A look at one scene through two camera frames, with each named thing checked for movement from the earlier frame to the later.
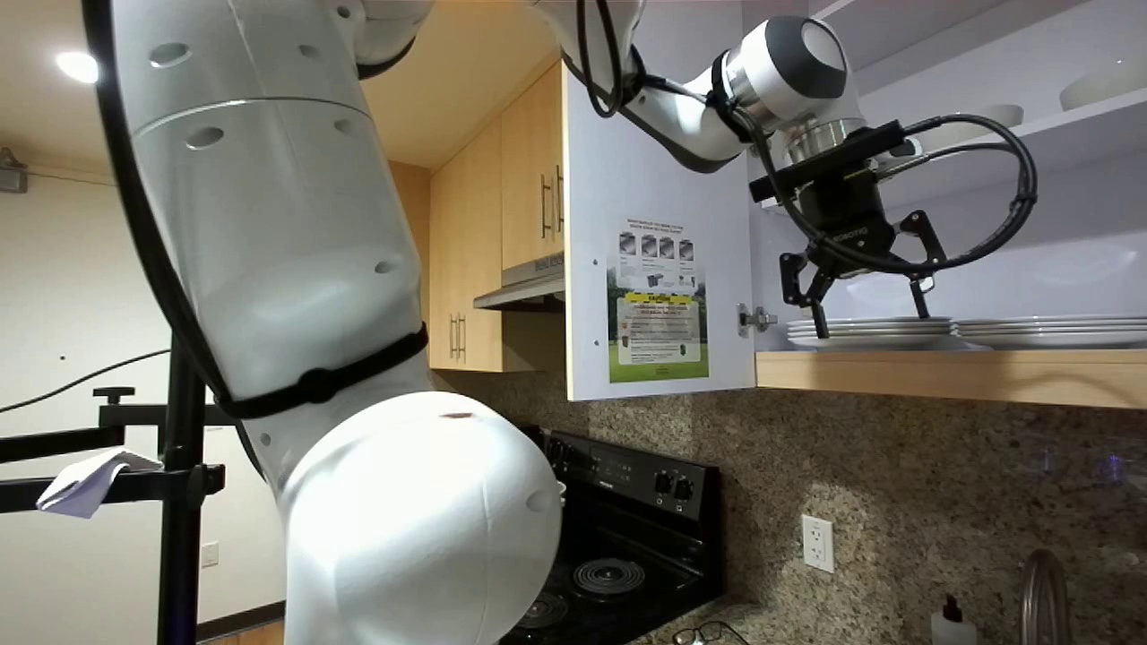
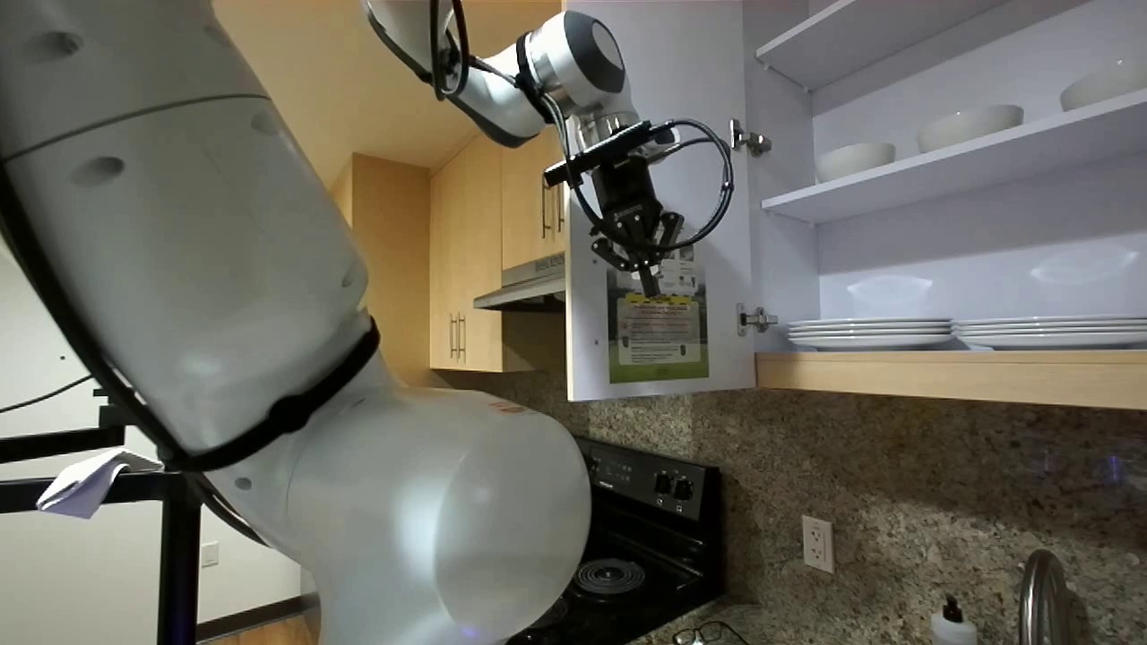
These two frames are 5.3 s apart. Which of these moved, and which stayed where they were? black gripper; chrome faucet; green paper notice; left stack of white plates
Moved: black gripper
Stayed: left stack of white plates; chrome faucet; green paper notice
